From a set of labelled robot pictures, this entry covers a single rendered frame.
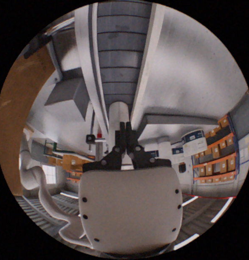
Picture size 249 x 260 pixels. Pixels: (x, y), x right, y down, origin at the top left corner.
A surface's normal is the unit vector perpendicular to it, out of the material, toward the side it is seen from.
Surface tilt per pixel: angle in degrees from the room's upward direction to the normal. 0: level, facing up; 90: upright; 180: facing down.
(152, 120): 90
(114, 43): 0
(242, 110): 90
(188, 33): 0
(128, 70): 0
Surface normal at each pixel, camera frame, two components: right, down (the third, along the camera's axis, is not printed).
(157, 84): 0.05, 0.91
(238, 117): -1.00, 0.03
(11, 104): 1.00, -0.06
